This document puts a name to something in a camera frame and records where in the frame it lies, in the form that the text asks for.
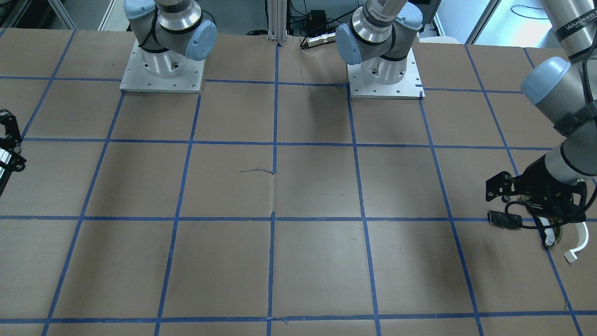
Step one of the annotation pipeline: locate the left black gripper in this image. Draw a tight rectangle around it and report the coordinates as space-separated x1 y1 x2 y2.
485 154 588 229

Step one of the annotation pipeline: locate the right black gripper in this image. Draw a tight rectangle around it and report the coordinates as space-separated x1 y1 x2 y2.
0 109 27 194

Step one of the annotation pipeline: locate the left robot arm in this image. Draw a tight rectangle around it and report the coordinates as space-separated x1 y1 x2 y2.
485 0 597 228

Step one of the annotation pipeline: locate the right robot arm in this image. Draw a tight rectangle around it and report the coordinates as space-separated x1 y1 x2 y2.
124 0 217 84

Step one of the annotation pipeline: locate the black brake pad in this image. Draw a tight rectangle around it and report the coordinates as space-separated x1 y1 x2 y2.
487 210 523 230

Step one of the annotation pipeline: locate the green brake shoe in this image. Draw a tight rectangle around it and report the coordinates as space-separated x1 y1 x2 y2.
540 227 562 248

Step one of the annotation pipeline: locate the white curved plastic part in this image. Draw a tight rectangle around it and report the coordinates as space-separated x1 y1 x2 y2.
564 222 589 263

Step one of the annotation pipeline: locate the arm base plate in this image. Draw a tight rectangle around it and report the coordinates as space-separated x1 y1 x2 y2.
346 49 426 100
120 41 206 94

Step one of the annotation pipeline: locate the aluminium frame post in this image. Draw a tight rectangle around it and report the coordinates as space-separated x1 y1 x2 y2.
265 0 290 45

